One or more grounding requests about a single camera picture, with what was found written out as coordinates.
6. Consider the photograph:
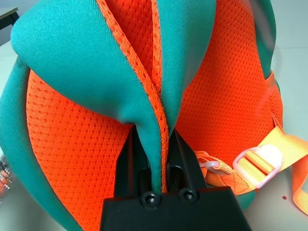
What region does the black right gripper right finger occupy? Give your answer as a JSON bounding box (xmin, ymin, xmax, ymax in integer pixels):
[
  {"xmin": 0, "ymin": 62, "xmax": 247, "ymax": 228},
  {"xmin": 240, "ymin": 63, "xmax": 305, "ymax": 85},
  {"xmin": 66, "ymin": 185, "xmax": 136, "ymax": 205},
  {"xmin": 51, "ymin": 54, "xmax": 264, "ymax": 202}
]
[{"xmin": 166, "ymin": 127, "xmax": 208, "ymax": 193}]

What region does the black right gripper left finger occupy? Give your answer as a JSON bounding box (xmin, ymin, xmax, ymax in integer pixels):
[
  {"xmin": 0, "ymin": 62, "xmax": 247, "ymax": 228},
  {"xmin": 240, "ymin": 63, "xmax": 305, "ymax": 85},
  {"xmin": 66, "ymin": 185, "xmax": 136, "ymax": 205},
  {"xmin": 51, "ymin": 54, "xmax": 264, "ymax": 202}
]
[{"xmin": 115, "ymin": 124, "xmax": 154, "ymax": 200}]

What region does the orange and teal backpack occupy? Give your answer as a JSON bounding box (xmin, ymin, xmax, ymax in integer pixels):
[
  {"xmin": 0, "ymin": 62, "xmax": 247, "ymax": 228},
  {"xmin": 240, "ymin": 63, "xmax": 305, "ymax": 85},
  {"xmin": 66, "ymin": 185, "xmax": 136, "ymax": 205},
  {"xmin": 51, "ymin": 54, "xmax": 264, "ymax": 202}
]
[{"xmin": 0, "ymin": 0, "xmax": 308, "ymax": 231}]

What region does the black framed side table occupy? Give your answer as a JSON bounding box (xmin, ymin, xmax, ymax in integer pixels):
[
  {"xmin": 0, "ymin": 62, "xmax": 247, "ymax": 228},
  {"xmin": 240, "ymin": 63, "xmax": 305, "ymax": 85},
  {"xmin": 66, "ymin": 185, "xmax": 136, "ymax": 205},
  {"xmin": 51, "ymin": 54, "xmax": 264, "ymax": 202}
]
[{"xmin": 0, "ymin": 7, "xmax": 19, "ymax": 37}]

